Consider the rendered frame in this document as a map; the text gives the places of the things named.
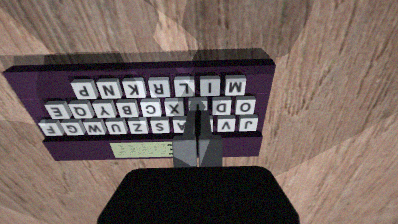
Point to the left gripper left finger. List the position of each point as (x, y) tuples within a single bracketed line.
[(185, 148)]

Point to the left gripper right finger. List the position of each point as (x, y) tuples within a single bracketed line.
[(210, 146)]

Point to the purple keyboard base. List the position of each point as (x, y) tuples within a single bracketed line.
[(113, 111)]

